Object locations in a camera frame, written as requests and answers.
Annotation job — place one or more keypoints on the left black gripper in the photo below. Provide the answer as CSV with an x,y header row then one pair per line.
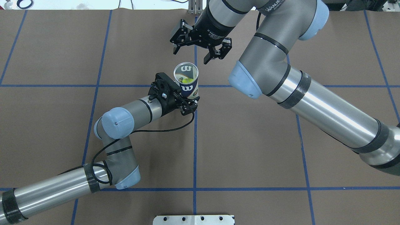
x,y
171,107

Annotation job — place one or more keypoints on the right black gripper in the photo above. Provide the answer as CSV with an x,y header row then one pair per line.
x,y
213,31

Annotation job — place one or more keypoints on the clear tennis ball can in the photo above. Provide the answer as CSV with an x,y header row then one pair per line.
x,y
186,76

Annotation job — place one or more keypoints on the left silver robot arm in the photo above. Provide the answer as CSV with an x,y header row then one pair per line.
x,y
54,149

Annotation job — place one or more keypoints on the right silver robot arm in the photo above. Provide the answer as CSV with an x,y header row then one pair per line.
x,y
262,70

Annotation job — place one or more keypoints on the blue tape roll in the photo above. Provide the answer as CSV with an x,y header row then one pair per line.
x,y
24,4

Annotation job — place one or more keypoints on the aluminium frame post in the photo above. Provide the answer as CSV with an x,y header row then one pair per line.
x,y
195,7

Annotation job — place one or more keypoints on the white camera stand base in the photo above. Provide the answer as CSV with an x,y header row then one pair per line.
x,y
194,220

